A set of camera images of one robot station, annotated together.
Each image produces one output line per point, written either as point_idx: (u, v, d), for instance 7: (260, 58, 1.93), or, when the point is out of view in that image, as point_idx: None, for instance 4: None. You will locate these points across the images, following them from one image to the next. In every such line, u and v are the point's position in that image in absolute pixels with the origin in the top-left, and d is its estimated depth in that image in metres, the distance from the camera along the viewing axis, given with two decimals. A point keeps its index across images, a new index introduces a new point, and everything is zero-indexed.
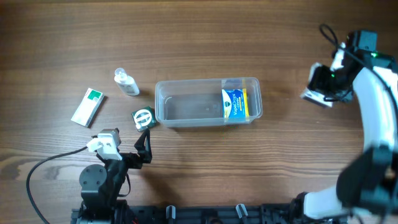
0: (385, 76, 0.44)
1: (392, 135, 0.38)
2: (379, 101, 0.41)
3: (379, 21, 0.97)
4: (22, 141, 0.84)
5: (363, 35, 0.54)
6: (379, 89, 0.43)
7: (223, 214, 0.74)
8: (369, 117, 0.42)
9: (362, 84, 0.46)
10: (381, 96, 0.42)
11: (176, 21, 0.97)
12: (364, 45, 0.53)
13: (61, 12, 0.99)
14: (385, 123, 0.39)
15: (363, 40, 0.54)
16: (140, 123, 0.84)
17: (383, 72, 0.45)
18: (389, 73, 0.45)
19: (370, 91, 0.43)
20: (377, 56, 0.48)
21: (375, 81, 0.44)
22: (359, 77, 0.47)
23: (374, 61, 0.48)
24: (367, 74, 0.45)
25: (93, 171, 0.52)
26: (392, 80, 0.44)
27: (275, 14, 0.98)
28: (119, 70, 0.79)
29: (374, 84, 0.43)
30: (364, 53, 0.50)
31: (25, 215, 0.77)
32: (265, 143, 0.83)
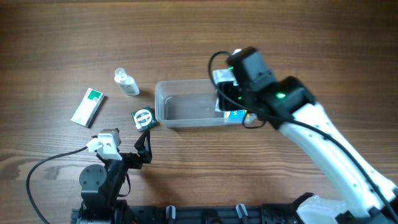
0: (311, 119, 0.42)
1: (370, 196, 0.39)
2: (333, 160, 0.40)
3: (379, 22, 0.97)
4: (22, 141, 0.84)
5: (250, 60, 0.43)
6: (321, 142, 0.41)
7: (223, 214, 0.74)
8: (331, 172, 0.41)
9: (298, 138, 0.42)
10: (325, 147, 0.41)
11: (176, 22, 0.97)
12: (255, 73, 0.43)
13: (60, 12, 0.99)
14: (354, 180, 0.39)
15: (252, 67, 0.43)
16: (139, 123, 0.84)
17: (306, 116, 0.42)
18: (310, 109, 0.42)
19: (318, 150, 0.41)
20: (286, 95, 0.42)
21: (311, 135, 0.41)
22: (284, 130, 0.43)
23: (283, 104, 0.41)
24: (298, 129, 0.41)
25: (94, 171, 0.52)
26: (320, 121, 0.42)
27: (275, 15, 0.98)
28: (119, 70, 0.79)
29: (314, 140, 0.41)
30: (268, 95, 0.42)
31: (25, 215, 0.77)
32: (265, 143, 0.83)
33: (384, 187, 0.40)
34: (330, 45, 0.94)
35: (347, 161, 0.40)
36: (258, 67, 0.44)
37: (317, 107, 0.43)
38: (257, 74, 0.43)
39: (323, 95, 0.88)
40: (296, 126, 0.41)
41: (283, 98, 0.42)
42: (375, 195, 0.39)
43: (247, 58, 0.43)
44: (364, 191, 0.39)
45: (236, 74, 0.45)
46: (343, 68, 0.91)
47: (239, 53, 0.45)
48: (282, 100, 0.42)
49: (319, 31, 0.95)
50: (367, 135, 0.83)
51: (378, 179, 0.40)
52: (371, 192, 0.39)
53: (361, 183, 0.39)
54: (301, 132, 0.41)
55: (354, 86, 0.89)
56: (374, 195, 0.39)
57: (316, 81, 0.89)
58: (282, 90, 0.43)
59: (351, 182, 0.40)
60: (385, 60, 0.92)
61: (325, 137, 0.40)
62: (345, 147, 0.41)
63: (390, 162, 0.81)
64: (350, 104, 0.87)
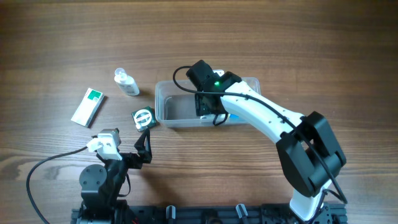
0: (238, 89, 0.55)
1: (281, 126, 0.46)
2: (251, 109, 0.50)
3: (379, 21, 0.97)
4: (22, 141, 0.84)
5: (198, 69, 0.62)
6: (243, 101, 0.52)
7: (224, 214, 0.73)
8: (255, 122, 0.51)
9: (231, 105, 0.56)
10: (244, 102, 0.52)
11: (176, 21, 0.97)
12: (203, 75, 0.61)
13: (60, 12, 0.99)
14: (267, 119, 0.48)
15: (201, 73, 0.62)
16: (140, 123, 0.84)
17: (235, 88, 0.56)
18: (239, 85, 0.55)
19: (242, 107, 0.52)
20: (221, 82, 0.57)
21: (237, 100, 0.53)
22: (226, 106, 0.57)
23: (221, 88, 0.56)
24: (227, 98, 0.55)
25: (94, 171, 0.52)
26: (243, 89, 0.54)
27: (275, 14, 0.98)
28: (119, 70, 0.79)
29: (240, 102, 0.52)
30: (211, 86, 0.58)
31: (25, 215, 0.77)
32: (265, 143, 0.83)
33: (293, 117, 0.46)
34: (330, 45, 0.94)
35: (261, 107, 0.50)
36: (206, 71, 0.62)
37: (242, 83, 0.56)
38: (206, 76, 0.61)
39: (324, 95, 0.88)
40: (226, 97, 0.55)
41: (220, 85, 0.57)
42: (285, 125, 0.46)
43: (194, 68, 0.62)
44: (276, 124, 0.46)
45: (192, 80, 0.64)
46: (343, 68, 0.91)
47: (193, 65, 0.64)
48: (219, 85, 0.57)
49: (319, 31, 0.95)
50: (367, 135, 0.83)
51: (288, 114, 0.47)
52: (282, 124, 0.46)
53: (275, 120, 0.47)
54: (230, 99, 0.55)
55: (354, 86, 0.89)
56: (284, 126, 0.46)
57: (316, 81, 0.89)
58: (220, 80, 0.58)
59: (265, 119, 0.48)
60: (386, 60, 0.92)
61: (246, 98, 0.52)
62: (263, 101, 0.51)
63: (390, 162, 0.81)
64: (350, 103, 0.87)
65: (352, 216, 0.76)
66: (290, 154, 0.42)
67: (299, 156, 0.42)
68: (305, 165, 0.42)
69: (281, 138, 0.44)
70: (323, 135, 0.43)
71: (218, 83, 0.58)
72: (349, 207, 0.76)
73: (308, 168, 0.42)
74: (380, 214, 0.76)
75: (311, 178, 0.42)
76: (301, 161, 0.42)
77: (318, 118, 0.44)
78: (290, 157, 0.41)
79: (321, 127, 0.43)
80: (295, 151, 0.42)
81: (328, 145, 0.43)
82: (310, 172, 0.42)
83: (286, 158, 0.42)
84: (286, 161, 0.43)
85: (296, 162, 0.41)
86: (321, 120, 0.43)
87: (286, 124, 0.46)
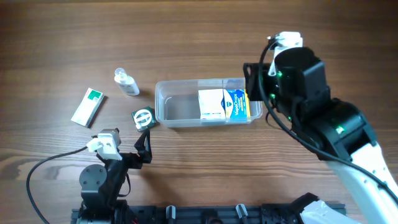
0: (369, 164, 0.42)
1: None
2: (376, 198, 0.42)
3: (379, 22, 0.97)
4: (22, 141, 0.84)
5: (316, 75, 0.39)
6: (372, 186, 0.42)
7: (223, 214, 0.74)
8: (372, 210, 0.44)
9: (347, 177, 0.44)
10: (375, 191, 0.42)
11: (176, 21, 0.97)
12: (314, 91, 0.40)
13: (61, 12, 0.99)
14: (388, 214, 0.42)
15: (314, 85, 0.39)
16: (140, 123, 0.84)
17: (364, 157, 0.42)
18: (369, 149, 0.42)
19: (365, 191, 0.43)
20: (341, 124, 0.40)
21: (365, 182, 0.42)
22: (337, 167, 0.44)
23: (339, 142, 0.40)
24: (355, 174, 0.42)
25: (94, 171, 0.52)
26: (374, 159, 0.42)
27: (275, 15, 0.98)
28: (119, 70, 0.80)
29: (368, 185, 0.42)
30: (322, 121, 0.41)
31: (25, 215, 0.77)
32: (266, 142, 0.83)
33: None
34: (330, 45, 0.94)
35: (390, 202, 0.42)
36: (317, 84, 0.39)
37: (375, 147, 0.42)
38: (316, 93, 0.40)
39: None
40: (353, 170, 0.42)
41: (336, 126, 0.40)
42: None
43: (307, 74, 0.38)
44: (391, 219, 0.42)
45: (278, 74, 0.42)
46: (343, 68, 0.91)
47: (284, 53, 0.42)
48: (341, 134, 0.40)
49: (319, 31, 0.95)
50: None
51: None
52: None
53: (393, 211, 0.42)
54: (357, 176, 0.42)
55: (354, 86, 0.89)
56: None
57: None
58: (337, 117, 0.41)
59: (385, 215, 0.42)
60: (386, 60, 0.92)
61: (382, 186, 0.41)
62: (393, 191, 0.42)
63: (390, 162, 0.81)
64: None
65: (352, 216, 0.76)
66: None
67: None
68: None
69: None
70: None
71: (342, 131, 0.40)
72: (349, 207, 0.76)
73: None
74: None
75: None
76: None
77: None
78: None
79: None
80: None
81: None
82: None
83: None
84: None
85: None
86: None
87: None
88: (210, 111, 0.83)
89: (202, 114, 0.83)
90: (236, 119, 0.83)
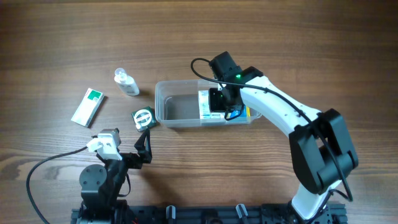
0: (257, 81, 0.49)
1: (297, 119, 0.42)
2: (268, 102, 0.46)
3: (379, 22, 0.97)
4: (22, 141, 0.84)
5: (222, 60, 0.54)
6: (264, 95, 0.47)
7: (223, 214, 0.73)
8: (273, 116, 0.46)
9: (250, 97, 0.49)
10: (264, 97, 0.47)
11: (176, 22, 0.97)
12: (227, 68, 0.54)
13: (60, 12, 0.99)
14: (283, 111, 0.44)
15: (224, 65, 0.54)
16: (140, 123, 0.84)
17: (257, 82, 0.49)
18: (259, 78, 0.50)
19: (260, 101, 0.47)
20: (242, 75, 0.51)
21: (255, 93, 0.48)
22: (242, 98, 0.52)
23: (242, 82, 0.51)
24: (247, 90, 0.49)
25: (94, 171, 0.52)
26: (263, 82, 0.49)
27: (275, 14, 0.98)
28: (119, 70, 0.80)
29: (259, 96, 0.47)
30: (232, 79, 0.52)
31: (25, 215, 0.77)
32: (266, 142, 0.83)
33: (310, 112, 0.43)
34: (330, 45, 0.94)
35: (280, 102, 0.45)
36: (227, 63, 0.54)
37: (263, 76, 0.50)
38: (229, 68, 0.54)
39: (324, 95, 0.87)
40: (245, 89, 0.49)
41: (240, 78, 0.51)
42: (302, 119, 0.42)
43: (217, 59, 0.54)
44: (292, 117, 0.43)
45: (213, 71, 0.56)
46: (343, 68, 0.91)
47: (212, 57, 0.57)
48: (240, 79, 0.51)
49: (319, 31, 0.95)
50: (367, 135, 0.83)
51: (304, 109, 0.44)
52: (298, 117, 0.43)
53: (291, 114, 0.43)
54: (248, 92, 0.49)
55: (354, 86, 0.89)
56: (301, 120, 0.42)
57: (316, 81, 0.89)
58: (241, 73, 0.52)
59: (282, 112, 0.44)
60: (385, 60, 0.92)
61: (265, 91, 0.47)
62: (283, 96, 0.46)
63: (390, 161, 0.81)
64: (350, 103, 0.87)
65: (352, 216, 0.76)
66: (303, 146, 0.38)
67: (311, 154, 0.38)
68: (316, 160, 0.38)
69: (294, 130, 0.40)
70: (337, 134, 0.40)
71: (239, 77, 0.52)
72: (349, 207, 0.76)
73: (318, 162, 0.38)
74: (380, 214, 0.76)
75: (321, 174, 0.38)
76: (310, 159, 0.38)
77: (334, 115, 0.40)
78: (304, 152, 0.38)
79: (337, 125, 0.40)
80: (309, 144, 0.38)
81: (341, 141, 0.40)
82: (323, 170, 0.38)
83: (297, 150, 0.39)
84: (298, 157, 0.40)
85: (309, 161, 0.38)
86: (337, 117, 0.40)
87: (301, 118, 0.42)
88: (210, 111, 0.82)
89: (201, 115, 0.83)
90: (237, 120, 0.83)
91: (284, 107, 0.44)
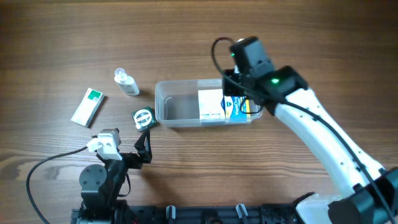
0: (304, 101, 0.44)
1: (357, 175, 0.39)
2: (321, 140, 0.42)
3: (379, 22, 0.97)
4: (22, 141, 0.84)
5: (251, 48, 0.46)
6: (317, 130, 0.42)
7: (223, 214, 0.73)
8: (320, 150, 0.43)
9: (289, 117, 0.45)
10: (314, 128, 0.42)
11: (176, 22, 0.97)
12: (255, 60, 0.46)
13: (60, 12, 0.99)
14: (338, 155, 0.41)
15: (252, 55, 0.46)
16: (139, 123, 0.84)
17: (300, 99, 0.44)
18: (307, 96, 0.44)
19: (308, 130, 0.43)
20: (280, 80, 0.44)
21: (301, 117, 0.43)
22: (278, 112, 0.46)
23: (278, 88, 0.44)
24: (290, 112, 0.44)
25: (94, 171, 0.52)
26: (313, 105, 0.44)
27: (275, 15, 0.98)
28: (119, 70, 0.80)
29: (305, 122, 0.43)
30: (265, 79, 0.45)
31: (25, 215, 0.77)
32: (265, 142, 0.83)
33: (369, 164, 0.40)
34: (329, 45, 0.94)
35: (336, 142, 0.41)
36: (257, 55, 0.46)
37: (310, 92, 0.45)
38: (257, 61, 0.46)
39: (324, 95, 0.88)
40: (287, 107, 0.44)
41: (277, 83, 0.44)
42: (362, 174, 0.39)
43: (246, 47, 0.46)
44: (351, 170, 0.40)
45: (236, 58, 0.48)
46: (343, 68, 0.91)
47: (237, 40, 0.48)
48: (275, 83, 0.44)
49: (319, 31, 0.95)
50: (367, 135, 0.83)
51: (362, 157, 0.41)
52: (359, 171, 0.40)
53: (348, 162, 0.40)
54: (292, 114, 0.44)
55: (354, 86, 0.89)
56: (361, 175, 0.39)
57: (316, 82, 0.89)
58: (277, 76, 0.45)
59: (337, 160, 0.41)
60: (385, 60, 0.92)
61: (316, 119, 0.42)
62: (337, 129, 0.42)
63: (390, 162, 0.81)
64: (350, 104, 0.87)
65: None
66: (361, 212, 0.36)
67: (367, 218, 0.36)
68: (368, 223, 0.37)
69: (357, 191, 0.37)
70: (397, 197, 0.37)
71: (273, 80, 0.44)
72: None
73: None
74: None
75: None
76: (363, 222, 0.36)
77: (395, 175, 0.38)
78: (361, 218, 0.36)
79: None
80: (367, 208, 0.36)
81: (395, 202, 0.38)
82: None
83: (352, 211, 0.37)
84: (347, 214, 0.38)
85: (362, 223, 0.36)
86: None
87: (362, 173, 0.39)
88: (209, 111, 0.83)
89: (201, 115, 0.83)
90: (236, 119, 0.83)
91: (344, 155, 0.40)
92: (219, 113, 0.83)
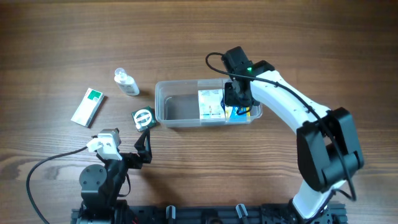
0: (269, 76, 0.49)
1: (306, 115, 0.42)
2: (279, 96, 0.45)
3: (379, 22, 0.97)
4: (22, 141, 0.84)
5: (234, 53, 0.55)
6: (274, 90, 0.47)
7: (223, 214, 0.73)
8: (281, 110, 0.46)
9: (259, 90, 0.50)
10: (274, 90, 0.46)
11: (176, 22, 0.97)
12: (237, 61, 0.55)
13: (60, 12, 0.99)
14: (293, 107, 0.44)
15: (235, 58, 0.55)
16: (140, 123, 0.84)
17: (265, 75, 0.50)
18: (271, 73, 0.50)
19: (271, 96, 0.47)
20: (253, 68, 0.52)
21: (266, 86, 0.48)
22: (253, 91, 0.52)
23: (254, 74, 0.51)
24: (258, 84, 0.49)
25: (94, 171, 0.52)
26: (275, 76, 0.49)
27: (275, 14, 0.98)
28: (119, 70, 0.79)
29: (268, 89, 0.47)
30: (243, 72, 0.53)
31: (25, 215, 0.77)
32: (265, 142, 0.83)
33: (319, 109, 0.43)
34: (329, 45, 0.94)
35: (290, 97, 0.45)
36: (239, 57, 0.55)
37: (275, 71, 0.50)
38: (240, 61, 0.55)
39: (324, 95, 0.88)
40: (255, 82, 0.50)
41: (251, 71, 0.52)
42: (311, 115, 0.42)
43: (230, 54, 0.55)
44: (301, 113, 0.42)
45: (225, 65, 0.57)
46: (343, 68, 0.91)
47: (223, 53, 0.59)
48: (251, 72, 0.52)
49: (319, 31, 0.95)
50: (368, 135, 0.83)
51: (314, 106, 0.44)
52: (308, 114, 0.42)
53: (300, 109, 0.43)
54: (259, 85, 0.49)
55: (354, 86, 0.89)
56: (310, 116, 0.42)
57: (316, 81, 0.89)
58: (252, 66, 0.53)
59: (291, 107, 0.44)
60: (385, 60, 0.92)
61: (276, 85, 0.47)
62: (294, 90, 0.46)
63: (390, 161, 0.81)
64: (350, 103, 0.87)
65: (352, 216, 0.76)
66: (310, 140, 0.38)
67: (317, 150, 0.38)
68: (321, 157, 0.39)
69: (303, 125, 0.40)
70: (346, 134, 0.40)
71: (250, 70, 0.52)
72: (349, 207, 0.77)
73: (323, 159, 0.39)
74: (380, 214, 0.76)
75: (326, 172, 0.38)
76: (314, 155, 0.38)
77: (344, 113, 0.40)
78: (310, 147, 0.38)
79: (345, 122, 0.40)
80: (315, 139, 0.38)
81: (348, 141, 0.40)
82: (328, 166, 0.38)
83: (303, 145, 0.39)
84: (304, 153, 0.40)
85: (314, 156, 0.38)
86: (346, 115, 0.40)
87: (311, 114, 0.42)
88: (209, 111, 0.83)
89: (201, 114, 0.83)
90: (237, 119, 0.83)
91: (295, 102, 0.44)
92: (219, 113, 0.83)
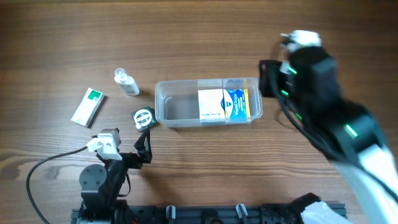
0: (380, 167, 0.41)
1: None
2: (384, 206, 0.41)
3: (379, 22, 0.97)
4: (22, 141, 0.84)
5: (326, 65, 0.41)
6: (382, 195, 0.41)
7: (223, 214, 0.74)
8: (369, 206, 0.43)
9: (357, 182, 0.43)
10: (375, 193, 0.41)
11: (176, 22, 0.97)
12: (324, 86, 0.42)
13: (60, 12, 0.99)
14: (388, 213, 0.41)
15: (322, 79, 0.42)
16: (140, 123, 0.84)
17: (374, 160, 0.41)
18: (380, 155, 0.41)
19: (372, 197, 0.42)
20: (354, 125, 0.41)
21: (370, 185, 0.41)
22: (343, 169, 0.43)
23: (344, 135, 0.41)
24: (364, 178, 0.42)
25: (94, 171, 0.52)
26: (379, 161, 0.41)
27: (275, 15, 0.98)
28: (119, 70, 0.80)
29: (368, 186, 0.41)
30: (333, 123, 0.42)
31: (25, 215, 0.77)
32: (265, 142, 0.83)
33: None
34: (329, 45, 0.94)
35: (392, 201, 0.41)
36: (326, 81, 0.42)
37: (385, 152, 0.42)
38: (331, 90, 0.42)
39: None
40: (363, 174, 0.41)
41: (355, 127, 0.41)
42: None
43: (298, 40, 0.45)
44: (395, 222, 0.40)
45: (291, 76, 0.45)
46: (343, 68, 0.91)
47: (303, 50, 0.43)
48: (346, 129, 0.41)
49: (319, 31, 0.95)
50: None
51: None
52: None
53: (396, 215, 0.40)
54: (375, 192, 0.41)
55: (354, 86, 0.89)
56: None
57: None
58: (351, 121, 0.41)
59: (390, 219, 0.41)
60: (385, 60, 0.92)
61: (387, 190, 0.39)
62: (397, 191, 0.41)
63: None
64: None
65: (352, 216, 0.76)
66: None
67: None
68: None
69: None
70: None
71: (347, 128, 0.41)
72: (348, 207, 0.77)
73: None
74: None
75: None
76: None
77: None
78: None
79: None
80: None
81: None
82: None
83: None
84: None
85: None
86: None
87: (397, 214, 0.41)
88: (209, 111, 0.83)
89: (201, 114, 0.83)
90: (237, 120, 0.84)
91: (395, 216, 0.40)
92: (219, 113, 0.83)
